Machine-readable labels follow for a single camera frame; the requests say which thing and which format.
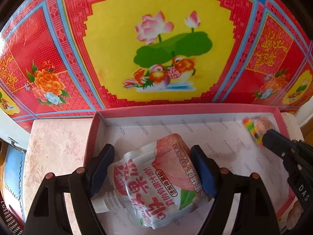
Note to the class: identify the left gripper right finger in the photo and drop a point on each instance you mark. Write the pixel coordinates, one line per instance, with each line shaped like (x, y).
(255, 214)

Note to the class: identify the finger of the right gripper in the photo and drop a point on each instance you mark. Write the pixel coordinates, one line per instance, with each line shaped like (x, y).
(279, 144)

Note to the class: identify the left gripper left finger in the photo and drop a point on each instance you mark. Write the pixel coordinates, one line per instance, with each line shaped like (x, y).
(48, 214)

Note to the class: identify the rainbow striped candy packet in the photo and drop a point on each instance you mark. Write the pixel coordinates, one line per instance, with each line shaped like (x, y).
(257, 127)

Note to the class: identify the peach jelly drink pouch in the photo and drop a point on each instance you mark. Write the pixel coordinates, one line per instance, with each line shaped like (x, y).
(156, 184)

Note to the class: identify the right hand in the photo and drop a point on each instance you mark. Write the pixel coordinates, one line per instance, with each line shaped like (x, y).
(294, 215)

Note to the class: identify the pink shallow cardboard box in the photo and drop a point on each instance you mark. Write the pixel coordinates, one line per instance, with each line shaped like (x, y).
(216, 128)

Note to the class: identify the blue floor mat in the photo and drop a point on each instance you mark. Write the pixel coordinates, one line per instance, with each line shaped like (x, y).
(13, 181)

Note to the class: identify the red floral wall covering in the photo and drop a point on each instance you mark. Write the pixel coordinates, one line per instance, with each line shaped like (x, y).
(75, 57)

